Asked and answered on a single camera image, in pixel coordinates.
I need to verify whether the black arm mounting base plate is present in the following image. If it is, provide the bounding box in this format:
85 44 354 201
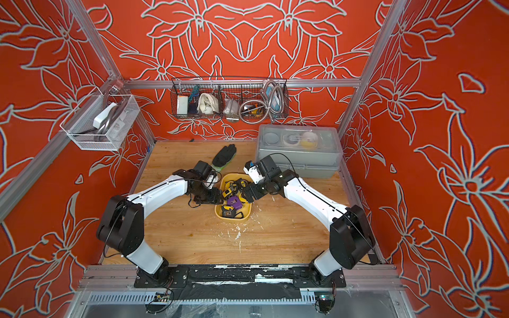
134 264 347 290

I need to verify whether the white cloth in basket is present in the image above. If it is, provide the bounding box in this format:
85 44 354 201
198 93 220 115

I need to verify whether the black wire wall basket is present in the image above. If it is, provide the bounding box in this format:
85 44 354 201
170 76 290 125

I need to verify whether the black green work glove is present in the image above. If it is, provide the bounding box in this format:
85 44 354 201
212 144 237 172

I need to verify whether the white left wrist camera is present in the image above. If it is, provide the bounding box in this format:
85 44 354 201
203 171 221 189

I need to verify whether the round black Deli tape measure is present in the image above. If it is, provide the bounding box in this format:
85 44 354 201
233 178 251 192

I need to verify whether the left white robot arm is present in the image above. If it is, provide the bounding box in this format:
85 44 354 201
96 161 222 282

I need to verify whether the purple tape measure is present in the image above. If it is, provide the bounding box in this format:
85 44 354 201
227 196 243 211

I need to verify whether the black yellow tape measure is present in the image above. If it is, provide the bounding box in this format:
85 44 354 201
221 205 244 219

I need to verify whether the white box in basket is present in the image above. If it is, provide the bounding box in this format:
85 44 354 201
176 95 189 117

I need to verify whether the white device in mesh basket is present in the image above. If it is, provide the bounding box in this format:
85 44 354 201
93 103 118 129

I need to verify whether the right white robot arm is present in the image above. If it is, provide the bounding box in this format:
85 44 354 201
243 155 376 278

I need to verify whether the white mesh wall basket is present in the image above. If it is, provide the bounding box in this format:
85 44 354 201
60 86 140 151

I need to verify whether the coiled silver hose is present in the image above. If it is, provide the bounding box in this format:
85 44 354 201
239 79 286 125

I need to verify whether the yellow plastic storage tray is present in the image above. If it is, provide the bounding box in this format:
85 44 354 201
214 173 253 221

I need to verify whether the grey plastic lidded toolbox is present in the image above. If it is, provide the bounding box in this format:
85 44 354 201
255 124 343 179

